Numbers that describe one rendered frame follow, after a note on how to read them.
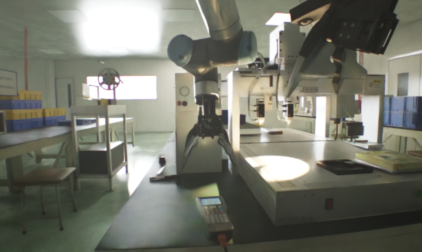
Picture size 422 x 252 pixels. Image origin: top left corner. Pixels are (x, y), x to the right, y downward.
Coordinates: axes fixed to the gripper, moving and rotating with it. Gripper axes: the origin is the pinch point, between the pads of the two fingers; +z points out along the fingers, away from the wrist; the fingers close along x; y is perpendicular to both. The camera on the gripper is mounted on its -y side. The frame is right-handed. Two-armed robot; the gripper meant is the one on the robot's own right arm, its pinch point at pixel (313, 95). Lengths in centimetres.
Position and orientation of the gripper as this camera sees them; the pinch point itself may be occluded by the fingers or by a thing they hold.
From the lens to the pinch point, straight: 42.0
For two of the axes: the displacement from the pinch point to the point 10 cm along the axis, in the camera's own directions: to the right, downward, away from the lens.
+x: 8.5, -1.0, 5.2
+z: -1.7, 8.8, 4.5
